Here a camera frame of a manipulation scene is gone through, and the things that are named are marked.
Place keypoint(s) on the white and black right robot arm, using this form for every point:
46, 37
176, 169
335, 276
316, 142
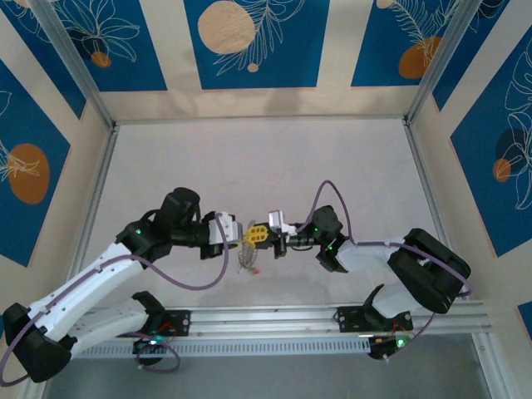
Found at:
428, 266

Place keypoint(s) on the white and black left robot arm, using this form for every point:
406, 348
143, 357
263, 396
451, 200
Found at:
83, 287

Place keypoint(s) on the circuit board with green light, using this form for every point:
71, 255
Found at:
151, 343
382, 343

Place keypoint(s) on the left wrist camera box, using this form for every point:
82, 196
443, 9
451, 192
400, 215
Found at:
226, 228

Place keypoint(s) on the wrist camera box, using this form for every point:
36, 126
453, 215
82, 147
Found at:
226, 228
276, 218

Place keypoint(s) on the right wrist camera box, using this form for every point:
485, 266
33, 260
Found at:
276, 218

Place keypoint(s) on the long aluminium frame rail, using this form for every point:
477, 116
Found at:
270, 320

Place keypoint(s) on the aluminium side frame rail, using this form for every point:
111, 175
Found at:
422, 166
91, 199

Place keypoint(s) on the aluminium corner post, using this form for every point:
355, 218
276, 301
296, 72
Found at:
436, 58
70, 50

